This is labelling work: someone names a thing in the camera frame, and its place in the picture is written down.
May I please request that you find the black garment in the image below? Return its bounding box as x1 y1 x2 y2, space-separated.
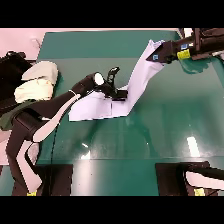
0 50 36 116

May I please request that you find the white shirt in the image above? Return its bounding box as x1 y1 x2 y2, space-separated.
68 39 166 123

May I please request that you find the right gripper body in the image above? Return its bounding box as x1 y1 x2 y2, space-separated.
163 35 195 64

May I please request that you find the white garment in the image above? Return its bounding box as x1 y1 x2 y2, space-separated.
21 60 60 86

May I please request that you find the dark green garment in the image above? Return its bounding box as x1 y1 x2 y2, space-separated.
0 99 37 132

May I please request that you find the cream garment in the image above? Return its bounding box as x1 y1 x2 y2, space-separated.
13 77 55 105

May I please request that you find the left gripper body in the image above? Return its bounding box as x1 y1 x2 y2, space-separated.
103 83 129 101

